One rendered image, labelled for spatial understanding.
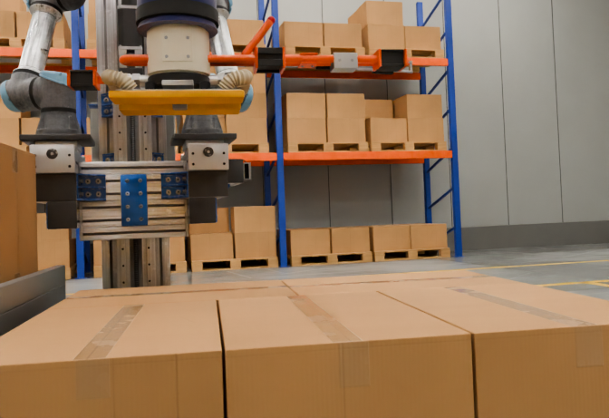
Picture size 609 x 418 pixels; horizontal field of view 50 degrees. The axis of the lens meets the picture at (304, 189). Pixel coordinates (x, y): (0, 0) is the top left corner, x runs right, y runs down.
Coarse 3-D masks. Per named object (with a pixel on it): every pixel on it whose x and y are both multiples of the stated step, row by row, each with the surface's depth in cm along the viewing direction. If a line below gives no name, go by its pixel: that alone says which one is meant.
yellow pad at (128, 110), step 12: (120, 108) 180; (132, 108) 181; (144, 108) 181; (156, 108) 182; (168, 108) 182; (192, 108) 183; (204, 108) 184; (216, 108) 184; (228, 108) 185; (240, 108) 186
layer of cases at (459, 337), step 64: (64, 320) 133; (128, 320) 130; (192, 320) 127; (256, 320) 125; (320, 320) 122; (384, 320) 119; (448, 320) 117; (512, 320) 114; (576, 320) 112; (0, 384) 94; (64, 384) 95; (128, 384) 96; (192, 384) 98; (256, 384) 99; (320, 384) 100; (384, 384) 102; (448, 384) 103; (512, 384) 105; (576, 384) 107
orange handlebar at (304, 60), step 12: (120, 60) 175; (132, 60) 174; (144, 60) 175; (216, 60) 178; (228, 60) 178; (240, 60) 179; (252, 60) 179; (288, 60) 181; (300, 60) 181; (312, 60) 182; (324, 60) 182; (360, 60) 184; (372, 60) 184; (408, 60) 186
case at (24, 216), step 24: (0, 144) 160; (0, 168) 159; (24, 168) 180; (0, 192) 159; (24, 192) 179; (0, 216) 158; (24, 216) 179; (0, 240) 157; (24, 240) 178; (0, 264) 157; (24, 264) 177
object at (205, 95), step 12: (204, 84) 169; (120, 96) 162; (132, 96) 162; (144, 96) 163; (156, 96) 163; (168, 96) 164; (180, 96) 164; (192, 96) 165; (204, 96) 165; (216, 96) 166; (228, 96) 166; (240, 96) 167
